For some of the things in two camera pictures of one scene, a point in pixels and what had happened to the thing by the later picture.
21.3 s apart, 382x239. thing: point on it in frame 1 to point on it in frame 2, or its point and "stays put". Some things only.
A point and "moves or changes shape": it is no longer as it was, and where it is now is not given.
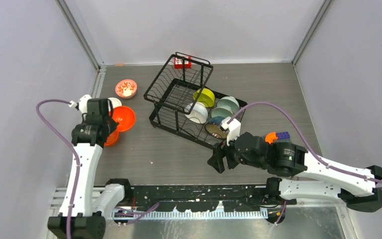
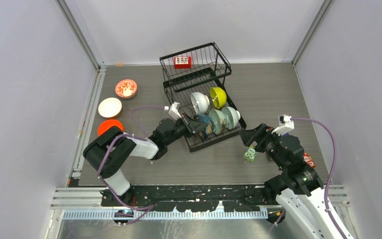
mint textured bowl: [229, 101] to [234, 116]
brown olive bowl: [213, 127] to [206, 119]
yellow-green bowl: [207, 96] to [219, 97]
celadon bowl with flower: [222, 111] to [220, 120]
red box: [178, 63] stays put
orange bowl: [125, 116] moves or changes shape
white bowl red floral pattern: [126, 88] stays put
